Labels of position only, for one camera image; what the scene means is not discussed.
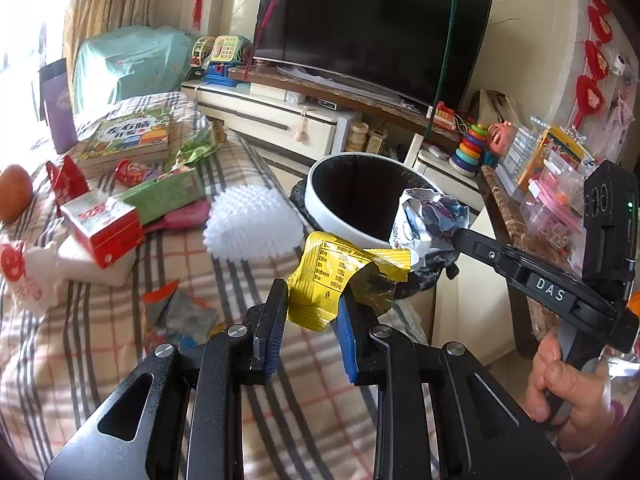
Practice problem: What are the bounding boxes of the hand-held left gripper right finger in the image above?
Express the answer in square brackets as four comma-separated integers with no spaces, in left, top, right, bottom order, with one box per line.
[336,295,573,480]

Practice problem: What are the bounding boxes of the yellow wheel toy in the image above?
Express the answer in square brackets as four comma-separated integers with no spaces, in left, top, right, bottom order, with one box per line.
[190,36,216,78]

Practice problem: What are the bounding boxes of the rainbow stacking ring toy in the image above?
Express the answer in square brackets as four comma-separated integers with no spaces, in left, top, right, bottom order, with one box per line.
[448,122,490,178]

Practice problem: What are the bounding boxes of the white foam fruit net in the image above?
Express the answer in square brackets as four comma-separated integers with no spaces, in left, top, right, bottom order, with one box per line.
[202,184,306,262]

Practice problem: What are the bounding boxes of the plaid bed sheet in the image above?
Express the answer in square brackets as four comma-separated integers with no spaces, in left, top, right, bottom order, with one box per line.
[0,92,441,480]

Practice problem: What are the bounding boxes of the clear plastic storage boxes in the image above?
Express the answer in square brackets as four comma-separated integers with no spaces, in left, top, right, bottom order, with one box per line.
[520,152,596,251]

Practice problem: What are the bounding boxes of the green children's book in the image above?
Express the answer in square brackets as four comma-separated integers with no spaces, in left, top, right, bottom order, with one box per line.
[70,105,173,178]

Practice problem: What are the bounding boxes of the red and white carton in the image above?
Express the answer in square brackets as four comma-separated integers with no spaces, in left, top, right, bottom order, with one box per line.
[59,191,146,270]

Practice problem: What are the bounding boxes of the apple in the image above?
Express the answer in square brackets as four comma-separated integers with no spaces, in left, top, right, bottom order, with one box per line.
[0,164,34,225]

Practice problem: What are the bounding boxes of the red snack tube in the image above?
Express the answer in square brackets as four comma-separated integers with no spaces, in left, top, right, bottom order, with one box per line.
[115,159,166,188]

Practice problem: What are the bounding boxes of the purple thermos bottle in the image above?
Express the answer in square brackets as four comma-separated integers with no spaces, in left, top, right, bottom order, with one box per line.
[39,58,80,155]

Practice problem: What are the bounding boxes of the green snack wrapper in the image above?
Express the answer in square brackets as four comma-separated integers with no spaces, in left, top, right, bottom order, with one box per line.
[165,125,228,173]

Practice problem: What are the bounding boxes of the teal floral dust cover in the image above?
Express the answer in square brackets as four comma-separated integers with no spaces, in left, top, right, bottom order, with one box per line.
[72,25,201,113]

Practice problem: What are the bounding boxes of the red toy phone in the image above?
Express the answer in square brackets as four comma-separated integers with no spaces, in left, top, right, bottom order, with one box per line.
[432,101,463,135]

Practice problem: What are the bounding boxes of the clear biscuit jar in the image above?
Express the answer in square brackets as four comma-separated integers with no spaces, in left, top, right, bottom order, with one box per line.
[348,121,370,151]

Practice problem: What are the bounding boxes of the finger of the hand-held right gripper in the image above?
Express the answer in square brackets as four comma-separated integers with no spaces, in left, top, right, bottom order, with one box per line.
[452,228,526,286]

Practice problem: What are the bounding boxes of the red snack packet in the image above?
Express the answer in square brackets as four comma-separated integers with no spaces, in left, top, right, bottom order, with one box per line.
[45,156,91,218]

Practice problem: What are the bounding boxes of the pink plastic spoon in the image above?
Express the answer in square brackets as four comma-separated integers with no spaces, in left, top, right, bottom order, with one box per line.
[145,200,212,233]

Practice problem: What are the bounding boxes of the white bin with black bag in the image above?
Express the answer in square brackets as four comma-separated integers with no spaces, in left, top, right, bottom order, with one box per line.
[290,154,461,301]

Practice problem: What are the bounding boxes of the green cardboard box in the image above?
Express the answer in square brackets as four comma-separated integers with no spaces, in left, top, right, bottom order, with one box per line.
[122,165,207,226]

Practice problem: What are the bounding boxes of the black television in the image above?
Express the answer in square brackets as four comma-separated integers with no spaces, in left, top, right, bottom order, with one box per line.
[251,0,493,111]

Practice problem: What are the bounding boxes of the white plastic bag red print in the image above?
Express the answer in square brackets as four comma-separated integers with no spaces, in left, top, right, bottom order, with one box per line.
[0,237,138,318]

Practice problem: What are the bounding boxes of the torn orange grey wrapper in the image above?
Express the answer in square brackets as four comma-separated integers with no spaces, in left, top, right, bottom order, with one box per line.
[141,280,221,346]

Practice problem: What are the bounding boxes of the brown wooden television shelf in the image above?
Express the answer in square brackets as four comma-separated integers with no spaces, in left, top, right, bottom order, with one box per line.
[227,62,463,151]

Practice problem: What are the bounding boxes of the white paper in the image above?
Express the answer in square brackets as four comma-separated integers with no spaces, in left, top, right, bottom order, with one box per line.
[389,187,472,266]

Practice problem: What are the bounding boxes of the pink stick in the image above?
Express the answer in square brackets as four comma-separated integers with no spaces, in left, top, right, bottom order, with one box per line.
[245,0,296,83]

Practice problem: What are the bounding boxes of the brown marble side table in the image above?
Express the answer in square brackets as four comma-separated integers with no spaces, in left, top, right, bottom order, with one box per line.
[480,165,591,358]

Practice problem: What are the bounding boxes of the toy telephone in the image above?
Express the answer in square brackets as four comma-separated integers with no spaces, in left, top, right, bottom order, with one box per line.
[202,35,253,88]

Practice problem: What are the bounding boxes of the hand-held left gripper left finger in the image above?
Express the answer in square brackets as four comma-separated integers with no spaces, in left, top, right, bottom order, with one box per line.
[44,279,291,480]

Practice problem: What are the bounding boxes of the beige bag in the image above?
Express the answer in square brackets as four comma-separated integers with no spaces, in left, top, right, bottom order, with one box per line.
[467,89,521,131]

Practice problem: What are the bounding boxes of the white television cabinet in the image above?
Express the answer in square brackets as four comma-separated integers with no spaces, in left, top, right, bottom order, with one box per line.
[181,80,363,158]

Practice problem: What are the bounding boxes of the yellow snack wrapper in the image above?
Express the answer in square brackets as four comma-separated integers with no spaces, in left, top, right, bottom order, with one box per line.
[286,231,412,332]

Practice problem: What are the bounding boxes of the beige curtain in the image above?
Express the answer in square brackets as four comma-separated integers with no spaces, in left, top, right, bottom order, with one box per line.
[62,0,156,78]

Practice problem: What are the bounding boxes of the green stick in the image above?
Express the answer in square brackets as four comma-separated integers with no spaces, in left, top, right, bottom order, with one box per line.
[425,0,460,136]

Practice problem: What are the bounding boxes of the red paper wall garland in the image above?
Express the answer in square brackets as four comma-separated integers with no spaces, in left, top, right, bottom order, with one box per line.
[570,0,615,128]

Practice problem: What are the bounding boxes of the person's right hand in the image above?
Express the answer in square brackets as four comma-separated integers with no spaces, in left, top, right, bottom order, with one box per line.
[525,327,618,453]

